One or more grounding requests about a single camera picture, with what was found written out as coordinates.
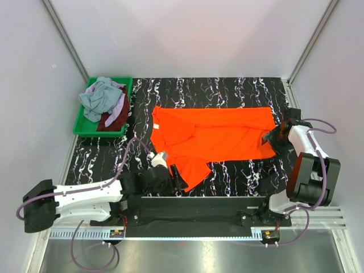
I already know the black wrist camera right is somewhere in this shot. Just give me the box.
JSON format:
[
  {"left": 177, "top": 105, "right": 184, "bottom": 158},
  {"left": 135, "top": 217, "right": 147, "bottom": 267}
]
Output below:
[{"left": 283, "top": 108, "right": 312, "bottom": 130}]

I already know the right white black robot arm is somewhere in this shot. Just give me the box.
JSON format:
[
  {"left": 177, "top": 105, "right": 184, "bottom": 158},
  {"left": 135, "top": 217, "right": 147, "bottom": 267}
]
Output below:
[{"left": 258, "top": 118, "right": 341, "bottom": 226}]

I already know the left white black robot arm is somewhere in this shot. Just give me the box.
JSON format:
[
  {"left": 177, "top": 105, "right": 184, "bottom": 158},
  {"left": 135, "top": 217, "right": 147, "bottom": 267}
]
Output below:
[{"left": 16, "top": 165, "right": 188, "bottom": 233}]

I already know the dark red t shirt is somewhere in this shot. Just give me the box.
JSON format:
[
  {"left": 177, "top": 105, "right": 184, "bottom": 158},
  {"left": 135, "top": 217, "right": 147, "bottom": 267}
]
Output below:
[{"left": 97, "top": 86, "right": 130, "bottom": 131}]

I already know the lilac t shirt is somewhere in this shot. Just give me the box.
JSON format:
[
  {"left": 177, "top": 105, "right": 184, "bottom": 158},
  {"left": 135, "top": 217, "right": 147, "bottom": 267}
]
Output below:
[{"left": 85, "top": 80, "right": 127, "bottom": 129}]

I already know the white slotted cable duct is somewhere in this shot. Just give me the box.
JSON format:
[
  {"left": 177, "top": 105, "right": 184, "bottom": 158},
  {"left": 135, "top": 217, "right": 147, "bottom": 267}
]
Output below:
[{"left": 49, "top": 228, "right": 263, "bottom": 241}]

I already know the orange t shirt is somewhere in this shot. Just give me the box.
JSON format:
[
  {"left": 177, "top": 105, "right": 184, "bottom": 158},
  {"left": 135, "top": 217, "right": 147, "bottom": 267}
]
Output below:
[{"left": 150, "top": 106, "right": 276, "bottom": 191}]

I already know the grey-blue t shirt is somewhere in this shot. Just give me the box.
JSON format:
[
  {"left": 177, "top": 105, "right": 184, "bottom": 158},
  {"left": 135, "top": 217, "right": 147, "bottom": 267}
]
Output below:
[{"left": 78, "top": 76, "right": 123, "bottom": 123}]

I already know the aluminium corner post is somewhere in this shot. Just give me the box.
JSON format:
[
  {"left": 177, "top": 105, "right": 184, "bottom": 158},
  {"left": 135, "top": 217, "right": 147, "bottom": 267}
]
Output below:
[
  {"left": 40, "top": 0, "right": 89, "bottom": 82},
  {"left": 287, "top": 0, "right": 341, "bottom": 85}
]

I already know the right aluminium corner post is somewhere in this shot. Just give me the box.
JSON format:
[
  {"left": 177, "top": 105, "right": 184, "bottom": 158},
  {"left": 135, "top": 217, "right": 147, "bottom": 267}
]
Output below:
[{"left": 287, "top": 0, "right": 341, "bottom": 85}]

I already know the green plastic tray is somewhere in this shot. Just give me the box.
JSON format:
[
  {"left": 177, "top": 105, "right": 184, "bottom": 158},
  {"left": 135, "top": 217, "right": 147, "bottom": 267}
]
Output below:
[{"left": 73, "top": 77, "right": 133, "bottom": 138}]

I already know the left aluminium corner post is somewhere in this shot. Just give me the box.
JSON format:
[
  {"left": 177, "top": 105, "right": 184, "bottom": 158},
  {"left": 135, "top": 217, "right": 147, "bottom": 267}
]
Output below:
[{"left": 40, "top": 0, "right": 89, "bottom": 82}]

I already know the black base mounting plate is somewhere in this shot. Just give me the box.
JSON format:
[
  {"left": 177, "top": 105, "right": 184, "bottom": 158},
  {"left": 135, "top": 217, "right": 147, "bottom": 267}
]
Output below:
[{"left": 122, "top": 196, "right": 292, "bottom": 238}]

